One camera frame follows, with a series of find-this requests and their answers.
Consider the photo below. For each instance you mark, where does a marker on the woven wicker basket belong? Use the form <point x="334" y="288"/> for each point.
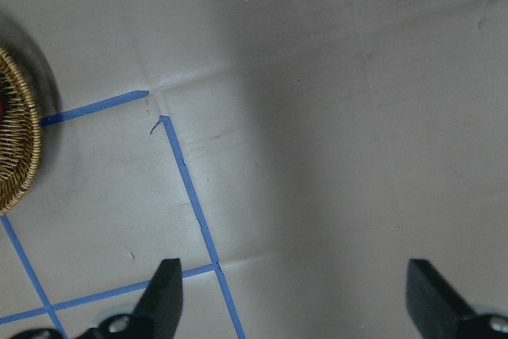
<point x="21" y="139"/>

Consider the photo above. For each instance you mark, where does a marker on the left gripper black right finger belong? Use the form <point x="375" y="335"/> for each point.
<point x="438" y="311"/>

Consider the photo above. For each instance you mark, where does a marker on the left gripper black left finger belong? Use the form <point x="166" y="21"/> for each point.
<point x="157" y="313"/>

